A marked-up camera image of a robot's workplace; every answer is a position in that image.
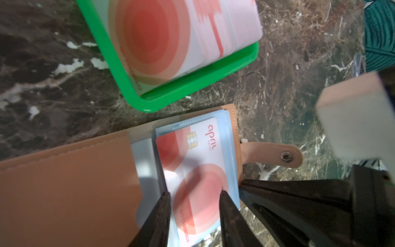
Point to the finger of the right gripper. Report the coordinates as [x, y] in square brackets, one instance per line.
[299, 213]

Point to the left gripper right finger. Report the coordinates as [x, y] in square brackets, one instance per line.
[235, 231]

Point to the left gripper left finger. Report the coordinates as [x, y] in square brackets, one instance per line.
[155, 231]

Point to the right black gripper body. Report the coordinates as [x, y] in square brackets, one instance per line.
[373, 208]

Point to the pink leather card holder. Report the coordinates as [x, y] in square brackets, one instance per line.
[100, 192]

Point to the green plastic tray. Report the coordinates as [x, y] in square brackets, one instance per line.
[168, 93]

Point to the white red credit card stack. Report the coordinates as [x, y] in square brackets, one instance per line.
[160, 41]

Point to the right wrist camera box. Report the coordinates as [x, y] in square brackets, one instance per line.
[358, 119]

